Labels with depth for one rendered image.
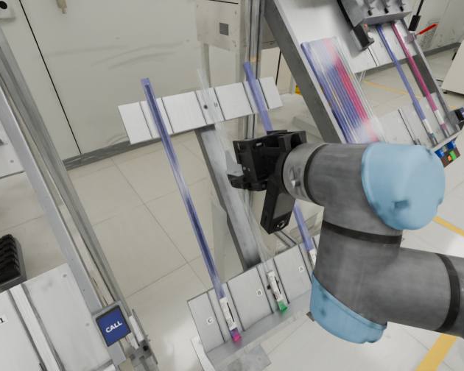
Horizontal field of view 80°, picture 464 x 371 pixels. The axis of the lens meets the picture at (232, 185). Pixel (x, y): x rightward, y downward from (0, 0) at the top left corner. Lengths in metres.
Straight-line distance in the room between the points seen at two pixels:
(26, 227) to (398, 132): 1.31
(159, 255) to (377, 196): 1.47
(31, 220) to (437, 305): 1.06
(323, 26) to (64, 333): 1.11
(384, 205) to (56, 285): 0.52
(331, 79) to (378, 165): 0.76
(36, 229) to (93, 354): 0.56
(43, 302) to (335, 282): 0.47
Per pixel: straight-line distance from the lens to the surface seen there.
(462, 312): 0.33
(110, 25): 2.34
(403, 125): 1.22
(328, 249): 0.29
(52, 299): 0.59
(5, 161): 0.62
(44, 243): 1.01
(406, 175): 0.26
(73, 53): 2.30
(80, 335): 0.60
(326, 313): 0.31
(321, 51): 1.04
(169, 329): 1.41
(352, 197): 0.28
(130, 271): 1.62
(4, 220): 1.17
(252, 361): 1.33
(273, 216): 0.43
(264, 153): 0.40
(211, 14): 1.32
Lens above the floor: 1.27
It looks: 38 degrees down
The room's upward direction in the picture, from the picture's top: straight up
